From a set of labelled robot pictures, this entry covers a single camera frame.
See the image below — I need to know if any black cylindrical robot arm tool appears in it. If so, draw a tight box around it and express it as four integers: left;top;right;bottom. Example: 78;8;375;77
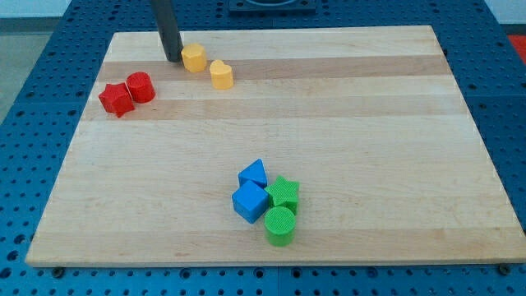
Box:
150;0;183;62

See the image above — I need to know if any light wooden board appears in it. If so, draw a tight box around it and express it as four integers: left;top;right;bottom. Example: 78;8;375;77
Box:
25;25;525;267

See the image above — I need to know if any blue triangle block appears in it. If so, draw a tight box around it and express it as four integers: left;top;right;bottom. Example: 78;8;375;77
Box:
238;159;268;188

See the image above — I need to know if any green star block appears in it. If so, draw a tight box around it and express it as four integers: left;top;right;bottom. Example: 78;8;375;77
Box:
265;175;300;215

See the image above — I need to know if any blue cube block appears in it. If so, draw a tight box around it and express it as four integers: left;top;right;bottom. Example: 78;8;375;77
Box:
232;181;269;224

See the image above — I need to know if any green cylinder block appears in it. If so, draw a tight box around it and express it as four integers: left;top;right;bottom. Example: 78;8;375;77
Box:
264;206;296;247

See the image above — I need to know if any yellow heart block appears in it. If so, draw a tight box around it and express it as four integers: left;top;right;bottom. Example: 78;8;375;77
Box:
210;60;234;90

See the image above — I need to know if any yellow hexagon block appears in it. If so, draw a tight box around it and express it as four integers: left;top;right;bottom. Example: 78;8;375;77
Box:
181;43;207;73

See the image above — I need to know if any red cylinder block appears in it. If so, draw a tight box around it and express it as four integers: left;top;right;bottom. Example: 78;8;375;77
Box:
126;72;156;104

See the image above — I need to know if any red star block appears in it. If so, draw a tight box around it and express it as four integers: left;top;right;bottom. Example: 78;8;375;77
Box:
99;83;135;118

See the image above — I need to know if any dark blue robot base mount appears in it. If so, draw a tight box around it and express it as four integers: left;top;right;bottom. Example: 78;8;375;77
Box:
227;0;319;14

